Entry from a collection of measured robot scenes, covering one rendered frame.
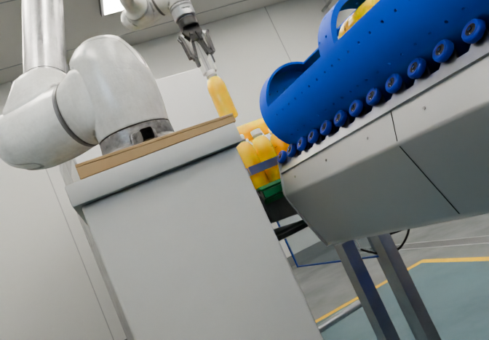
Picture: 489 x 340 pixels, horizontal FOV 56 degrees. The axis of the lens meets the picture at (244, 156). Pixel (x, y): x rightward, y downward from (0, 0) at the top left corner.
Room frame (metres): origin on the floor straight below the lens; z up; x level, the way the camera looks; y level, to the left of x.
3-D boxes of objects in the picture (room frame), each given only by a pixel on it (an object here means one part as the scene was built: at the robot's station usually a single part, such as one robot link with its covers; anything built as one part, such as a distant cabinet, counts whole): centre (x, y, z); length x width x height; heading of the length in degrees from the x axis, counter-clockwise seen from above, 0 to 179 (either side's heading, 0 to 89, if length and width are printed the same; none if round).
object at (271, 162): (1.67, -0.18, 0.96); 0.40 x 0.01 x 0.03; 115
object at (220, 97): (1.72, -0.01, 1.28); 0.07 x 0.07 x 0.19
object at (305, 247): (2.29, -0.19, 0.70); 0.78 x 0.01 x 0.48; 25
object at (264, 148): (1.67, -0.08, 0.99); 0.07 x 0.07 x 0.19
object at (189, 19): (1.71, -0.01, 1.57); 0.08 x 0.07 x 0.09; 115
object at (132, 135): (0.93, 0.18, 1.05); 0.22 x 0.18 x 0.06; 21
